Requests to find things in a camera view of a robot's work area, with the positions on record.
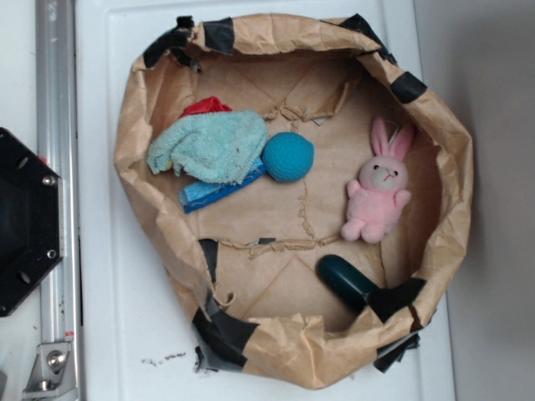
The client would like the dark green plastic pickle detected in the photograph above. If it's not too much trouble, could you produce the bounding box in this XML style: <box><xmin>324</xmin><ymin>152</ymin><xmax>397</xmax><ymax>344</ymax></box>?
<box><xmin>317</xmin><ymin>255</ymin><xmax>379</xmax><ymax>315</ymax></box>

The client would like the brown paper bag bin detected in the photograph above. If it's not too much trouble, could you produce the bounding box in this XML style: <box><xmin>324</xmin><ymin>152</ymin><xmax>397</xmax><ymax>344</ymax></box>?
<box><xmin>115</xmin><ymin>14</ymin><xmax>473</xmax><ymax>389</ymax></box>

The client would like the blue dimpled ball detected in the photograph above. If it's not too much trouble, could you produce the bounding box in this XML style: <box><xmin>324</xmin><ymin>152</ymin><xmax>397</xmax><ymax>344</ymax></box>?
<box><xmin>262</xmin><ymin>132</ymin><xmax>315</xmax><ymax>182</ymax></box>

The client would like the light blue terry cloth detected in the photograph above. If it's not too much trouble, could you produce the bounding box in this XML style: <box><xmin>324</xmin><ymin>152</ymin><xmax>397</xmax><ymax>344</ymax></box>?
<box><xmin>147</xmin><ymin>110</ymin><xmax>268</xmax><ymax>185</ymax></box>

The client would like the pink plush bunny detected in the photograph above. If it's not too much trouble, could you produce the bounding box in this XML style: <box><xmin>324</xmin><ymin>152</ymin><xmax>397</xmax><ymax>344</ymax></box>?
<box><xmin>341</xmin><ymin>118</ymin><xmax>415</xmax><ymax>244</ymax></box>

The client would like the red crumpled object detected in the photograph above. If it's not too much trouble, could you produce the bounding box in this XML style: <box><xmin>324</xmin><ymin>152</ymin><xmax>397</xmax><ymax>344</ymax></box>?
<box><xmin>181</xmin><ymin>96</ymin><xmax>232</xmax><ymax>118</ymax></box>

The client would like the white plastic tray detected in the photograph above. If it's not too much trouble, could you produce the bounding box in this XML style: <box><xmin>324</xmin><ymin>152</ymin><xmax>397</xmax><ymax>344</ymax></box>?
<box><xmin>75</xmin><ymin>1</ymin><xmax>455</xmax><ymax>400</ymax></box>

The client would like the aluminium extrusion rail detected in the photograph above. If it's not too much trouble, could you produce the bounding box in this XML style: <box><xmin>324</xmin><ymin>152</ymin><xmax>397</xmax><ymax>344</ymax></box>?
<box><xmin>34</xmin><ymin>0</ymin><xmax>84</xmax><ymax>368</ymax></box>

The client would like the metal corner bracket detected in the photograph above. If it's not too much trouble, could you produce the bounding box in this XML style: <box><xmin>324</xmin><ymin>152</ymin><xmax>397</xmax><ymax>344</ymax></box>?
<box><xmin>22</xmin><ymin>342</ymin><xmax>79</xmax><ymax>400</ymax></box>

